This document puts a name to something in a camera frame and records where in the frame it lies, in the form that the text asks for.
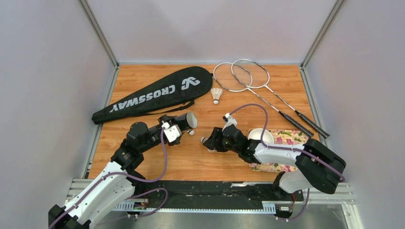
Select white feather shuttlecock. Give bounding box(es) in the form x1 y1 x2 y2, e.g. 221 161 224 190
210 88 223 105

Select black shuttlecock tube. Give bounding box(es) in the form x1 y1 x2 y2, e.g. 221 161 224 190
173 112 198 131

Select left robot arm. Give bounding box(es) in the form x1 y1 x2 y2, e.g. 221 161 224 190
48 112 198 229

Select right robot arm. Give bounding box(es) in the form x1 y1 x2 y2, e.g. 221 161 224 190
201 125 346 200

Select silver badminton racket left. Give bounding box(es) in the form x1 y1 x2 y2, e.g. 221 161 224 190
213 62 314 138

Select silver badminton racket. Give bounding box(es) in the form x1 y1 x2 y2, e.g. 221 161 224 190
231 59 330 138
213 62 314 138

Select silver badminton racket right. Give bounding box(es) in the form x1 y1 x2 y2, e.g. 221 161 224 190
231 59 330 138

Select white bowl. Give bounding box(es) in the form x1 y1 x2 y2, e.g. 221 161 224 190
247 128 275 144

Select black Crossway racket bag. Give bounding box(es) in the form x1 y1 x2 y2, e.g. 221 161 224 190
91 66 213 125

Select floral tray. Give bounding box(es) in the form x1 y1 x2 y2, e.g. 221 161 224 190
249 129 309 173

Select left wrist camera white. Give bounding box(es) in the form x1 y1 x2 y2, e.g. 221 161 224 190
161 122 182 143

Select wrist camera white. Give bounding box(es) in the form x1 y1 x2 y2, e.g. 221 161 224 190
161 122 182 143
223 113 237 130

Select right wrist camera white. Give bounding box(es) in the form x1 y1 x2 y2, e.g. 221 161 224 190
223 113 237 130

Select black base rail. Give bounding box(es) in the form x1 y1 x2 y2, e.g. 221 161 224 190
135 180 304 210

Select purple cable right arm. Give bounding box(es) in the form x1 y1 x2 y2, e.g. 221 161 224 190
228 103 345 184

